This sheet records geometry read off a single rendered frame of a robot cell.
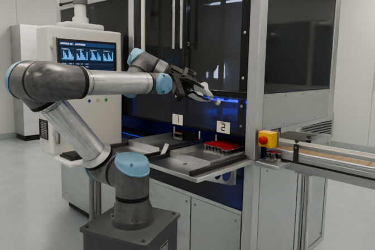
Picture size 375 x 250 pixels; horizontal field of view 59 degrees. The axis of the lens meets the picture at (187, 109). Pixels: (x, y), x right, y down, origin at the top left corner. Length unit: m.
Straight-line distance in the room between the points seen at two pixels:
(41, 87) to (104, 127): 1.32
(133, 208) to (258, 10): 1.04
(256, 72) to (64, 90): 0.96
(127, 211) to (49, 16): 6.16
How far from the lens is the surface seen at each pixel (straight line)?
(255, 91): 1.63
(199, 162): 1.55
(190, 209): 2.05
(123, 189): 1.15
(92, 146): 1.18
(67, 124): 1.12
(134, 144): 1.89
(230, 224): 1.88
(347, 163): 1.61
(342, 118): 6.35
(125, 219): 1.18
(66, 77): 0.95
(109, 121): 2.26
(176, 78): 1.30
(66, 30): 2.10
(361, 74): 6.22
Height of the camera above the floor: 1.32
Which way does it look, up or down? 7 degrees down
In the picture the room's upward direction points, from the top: 1 degrees clockwise
